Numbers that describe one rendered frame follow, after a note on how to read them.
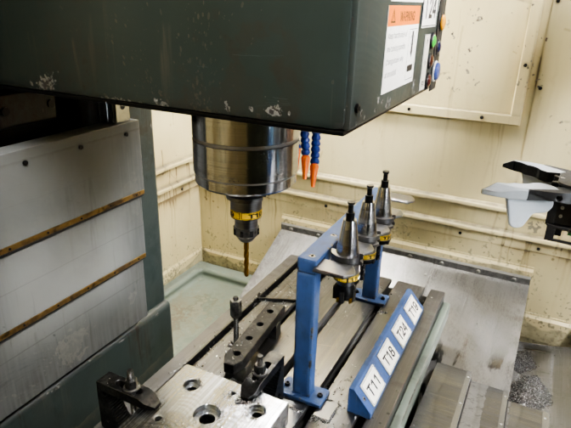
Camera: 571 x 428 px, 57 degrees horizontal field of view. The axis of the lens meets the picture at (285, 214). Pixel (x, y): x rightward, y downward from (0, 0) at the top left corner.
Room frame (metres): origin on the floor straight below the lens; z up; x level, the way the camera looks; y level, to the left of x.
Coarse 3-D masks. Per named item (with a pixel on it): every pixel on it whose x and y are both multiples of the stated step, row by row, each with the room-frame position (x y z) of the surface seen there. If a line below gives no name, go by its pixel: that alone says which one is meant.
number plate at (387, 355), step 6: (384, 342) 1.00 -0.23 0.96; (390, 342) 1.01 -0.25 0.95; (384, 348) 0.98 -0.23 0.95; (390, 348) 1.00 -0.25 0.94; (378, 354) 0.95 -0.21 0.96; (384, 354) 0.97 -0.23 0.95; (390, 354) 0.98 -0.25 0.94; (396, 354) 1.00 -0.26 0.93; (384, 360) 0.95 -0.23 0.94; (390, 360) 0.97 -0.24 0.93; (396, 360) 0.98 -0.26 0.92; (384, 366) 0.94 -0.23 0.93; (390, 366) 0.95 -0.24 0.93; (390, 372) 0.94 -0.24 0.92
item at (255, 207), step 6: (234, 204) 0.75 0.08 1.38; (240, 204) 0.75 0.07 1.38; (246, 204) 0.75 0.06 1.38; (252, 204) 0.75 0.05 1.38; (258, 204) 0.76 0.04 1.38; (234, 210) 0.75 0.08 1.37; (240, 210) 0.75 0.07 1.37; (246, 210) 0.75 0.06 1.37; (252, 210) 0.75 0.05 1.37; (258, 210) 0.76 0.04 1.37
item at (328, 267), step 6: (318, 264) 0.87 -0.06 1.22; (324, 264) 0.87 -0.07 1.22; (330, 264) 0.87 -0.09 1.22; (336, 264) 0.88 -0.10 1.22; (342, 264) 0.88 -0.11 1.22; (318, 270) 0.85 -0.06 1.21; (324, 270) 0.85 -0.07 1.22; (330, 270) 0.85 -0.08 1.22; (336, 270) 0.85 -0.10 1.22; (342, 270) 0.85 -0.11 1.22; (348, 270) 0.85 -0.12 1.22; (354, 270) 0.86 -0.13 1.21; (336, 276) 0.83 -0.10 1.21; (342, 276) 0.83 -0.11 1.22; (348, 276) 0.84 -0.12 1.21
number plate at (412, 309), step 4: (412, 296) 1.21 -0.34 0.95; (408, 300) 1.18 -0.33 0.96; (412, 300) 1.20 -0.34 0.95; (408, 304) 1.17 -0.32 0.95; (412, 304) 1.18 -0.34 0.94; (416, 304) 1.20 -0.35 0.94; (404, 308) 1.15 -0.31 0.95; (408, 308) 1.16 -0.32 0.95; (412, 308) 1.17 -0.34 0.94; (416, 308) 1.19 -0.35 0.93; (420, 308) 1.20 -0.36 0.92; (408, 312) 1.15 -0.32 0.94; (412, 312) 1.16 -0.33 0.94; (416, 312) 1.17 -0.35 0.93; (420, 312) 1.19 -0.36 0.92; (408, 316) 1.14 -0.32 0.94; (412, 316) 1.15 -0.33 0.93; (416, 316) 1.16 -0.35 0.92; (412, 320) 1.13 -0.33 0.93; (416, 320) 1.15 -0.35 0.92
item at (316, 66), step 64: (0, 0) 0.81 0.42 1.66; (64, 0) 0.75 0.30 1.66; (128, 0) 0.70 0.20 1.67; (192, 0) 0.66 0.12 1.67; (256, 0) 0.62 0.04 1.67; (320, 0) 0.59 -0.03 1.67; (384, 0) 0.65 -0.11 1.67; (0, 64) 0.82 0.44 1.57; (64, 64) 0.76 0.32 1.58; (128, 64) 0.71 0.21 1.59; (192, 64) 0.66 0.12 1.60; (256, 64) 0.62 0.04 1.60; (320, 64) 0.58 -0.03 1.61; (320, 128) 0.59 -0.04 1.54
